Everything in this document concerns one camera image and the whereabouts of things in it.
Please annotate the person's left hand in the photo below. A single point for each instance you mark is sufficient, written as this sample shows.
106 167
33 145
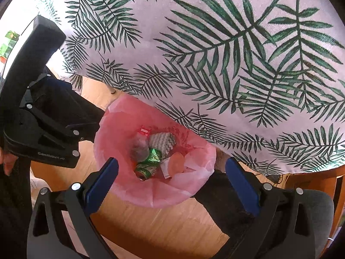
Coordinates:
8 163

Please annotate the pink trash bag bin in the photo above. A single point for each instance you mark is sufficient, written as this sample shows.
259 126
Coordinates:
167 194

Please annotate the grey crumpled wrapper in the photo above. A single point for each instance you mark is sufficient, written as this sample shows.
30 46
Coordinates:
138 151

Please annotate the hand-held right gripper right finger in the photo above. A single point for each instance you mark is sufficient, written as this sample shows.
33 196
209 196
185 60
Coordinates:
242 188

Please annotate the green drink can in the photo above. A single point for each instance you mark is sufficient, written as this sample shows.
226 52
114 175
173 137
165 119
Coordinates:
145 170

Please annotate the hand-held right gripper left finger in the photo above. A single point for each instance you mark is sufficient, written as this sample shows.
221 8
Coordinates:
102 183

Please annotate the grey zigzag paper cup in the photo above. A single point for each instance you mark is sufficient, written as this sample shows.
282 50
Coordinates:
161 141

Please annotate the leaf print tablecloth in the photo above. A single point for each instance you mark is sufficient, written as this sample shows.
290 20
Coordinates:
215 19

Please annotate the brown wooden chair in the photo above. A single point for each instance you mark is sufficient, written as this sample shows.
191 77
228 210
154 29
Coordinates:
310 179

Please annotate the green foil wrapper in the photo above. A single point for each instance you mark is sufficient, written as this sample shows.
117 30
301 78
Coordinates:
153 156

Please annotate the white printed medicine box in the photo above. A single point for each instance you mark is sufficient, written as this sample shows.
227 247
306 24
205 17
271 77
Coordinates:
165 168

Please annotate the red white small packet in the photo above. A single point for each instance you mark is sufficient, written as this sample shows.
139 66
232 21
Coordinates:
143 131

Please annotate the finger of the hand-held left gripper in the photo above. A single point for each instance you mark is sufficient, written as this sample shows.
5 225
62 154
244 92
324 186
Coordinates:
54 125

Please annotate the orange round lid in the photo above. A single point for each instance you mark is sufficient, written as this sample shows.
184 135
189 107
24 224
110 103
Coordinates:
176 163

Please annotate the green patterned packet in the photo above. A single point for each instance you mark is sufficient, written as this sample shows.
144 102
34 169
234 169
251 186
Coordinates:
9 43

